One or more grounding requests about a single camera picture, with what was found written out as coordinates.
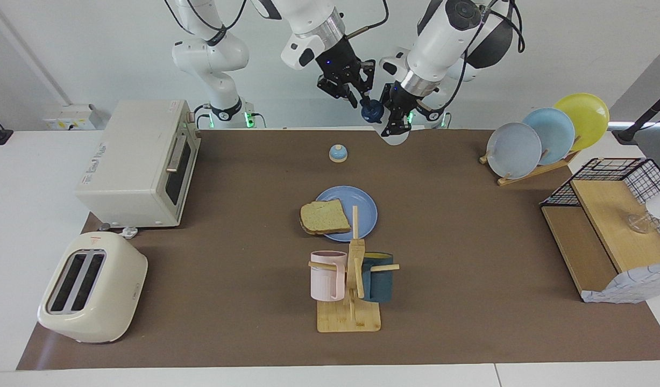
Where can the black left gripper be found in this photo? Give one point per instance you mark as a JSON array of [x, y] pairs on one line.
[[405, 101]]

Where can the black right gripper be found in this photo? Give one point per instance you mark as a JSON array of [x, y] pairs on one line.
[[340, 63]]

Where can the seasoning bottle with blue cap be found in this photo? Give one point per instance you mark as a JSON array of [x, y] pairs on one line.
[[371, 111]]

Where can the brown bread slice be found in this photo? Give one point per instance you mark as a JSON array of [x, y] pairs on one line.
[[324, 217]]

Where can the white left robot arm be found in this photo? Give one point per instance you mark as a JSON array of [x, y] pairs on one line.
[[442, 37]]

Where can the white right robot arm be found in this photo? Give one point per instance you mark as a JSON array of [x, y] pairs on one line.
[[211, 54]]

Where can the blue round plate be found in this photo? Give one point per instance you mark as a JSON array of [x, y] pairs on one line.
[[362, 207]]

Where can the pale grey plate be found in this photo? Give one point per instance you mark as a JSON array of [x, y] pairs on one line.
[[512, 150]]

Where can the wooden plate rack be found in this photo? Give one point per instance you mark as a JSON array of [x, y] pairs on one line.
[[529, 174]]

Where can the light blue plate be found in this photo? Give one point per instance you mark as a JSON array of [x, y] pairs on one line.
[[555, 129]]

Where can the yellow plate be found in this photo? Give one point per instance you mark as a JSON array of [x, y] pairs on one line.
[[588, 115]]

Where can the small blue call bell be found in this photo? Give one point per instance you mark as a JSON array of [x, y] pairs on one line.
[[338, 154]]

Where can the dark teal mug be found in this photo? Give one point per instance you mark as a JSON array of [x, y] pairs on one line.
[[378, 285]]

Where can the pink ribbed mug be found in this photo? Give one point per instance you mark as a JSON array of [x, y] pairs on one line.
[[324, 279]]

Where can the wooden mug tree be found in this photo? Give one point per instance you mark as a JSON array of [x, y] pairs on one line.
[[348, 320]]

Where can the brown table mat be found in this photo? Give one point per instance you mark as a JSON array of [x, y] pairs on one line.
[[227, 269]]

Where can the white toaster oven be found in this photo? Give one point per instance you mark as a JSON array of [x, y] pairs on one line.
[[130, 172]]

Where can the clear glass cup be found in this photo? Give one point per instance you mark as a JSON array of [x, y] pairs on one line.
[[639, 223]]

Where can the cream two-slot toaster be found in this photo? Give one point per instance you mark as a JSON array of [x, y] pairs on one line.
[[114, 301]]

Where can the white wall socket box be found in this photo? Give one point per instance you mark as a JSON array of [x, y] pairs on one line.
[[69, 117]]

